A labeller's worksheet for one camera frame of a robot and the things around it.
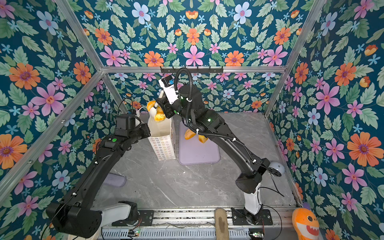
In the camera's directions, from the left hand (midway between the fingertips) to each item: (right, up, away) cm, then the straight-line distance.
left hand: (150, 123), depth 75 cm
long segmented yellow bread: (+7, +3, -6) cm, 10 cm away
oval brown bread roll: (+18, -7, +26) cm, 32 cm away
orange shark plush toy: (+73, -45, -10) cm, 86 cm away
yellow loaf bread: (+27, -10, +23) cm, 37 cm away
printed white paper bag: (+6, -6, 0) cm, 9 cm away
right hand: (+10, +11, -16) cm, 22 cm away
